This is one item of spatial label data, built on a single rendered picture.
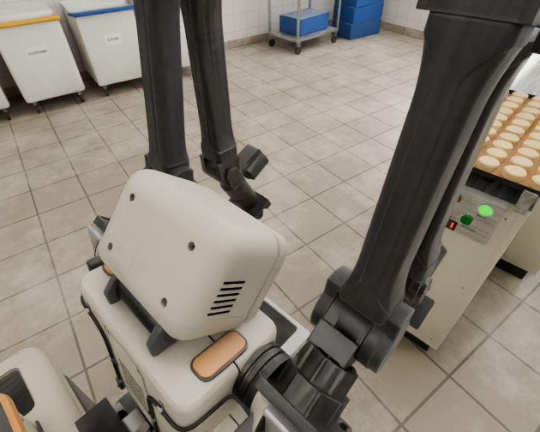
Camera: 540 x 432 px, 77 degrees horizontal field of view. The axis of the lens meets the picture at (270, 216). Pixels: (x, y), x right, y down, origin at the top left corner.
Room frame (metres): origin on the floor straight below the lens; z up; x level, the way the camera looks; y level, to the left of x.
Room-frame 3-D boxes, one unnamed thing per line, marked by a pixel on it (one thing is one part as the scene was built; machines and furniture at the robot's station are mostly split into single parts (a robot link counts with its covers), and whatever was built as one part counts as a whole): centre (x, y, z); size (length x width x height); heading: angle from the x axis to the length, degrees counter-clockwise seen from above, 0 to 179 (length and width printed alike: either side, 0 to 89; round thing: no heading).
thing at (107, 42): (3.73, 1.61, 0.39); 0.64 x 0.54 x 0.77; 34
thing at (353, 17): (5.56, -1.32, 0.30); 0.60 x 0.40 x 0.20; 125
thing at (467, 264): (1.00, -0.78, 0.45); 0.70 x 0.34 x 0.90; 136
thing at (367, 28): (5.56, -1.32, 0.10); 0.60 x 0.40 x 0.20; 123
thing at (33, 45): (3.36, 2.15, 0.39); 0.64 x 0.54 x 0.77; 36
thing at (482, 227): (0.74, -0.53, 0.77); 0.24 x 0.04 x 0.14; 46
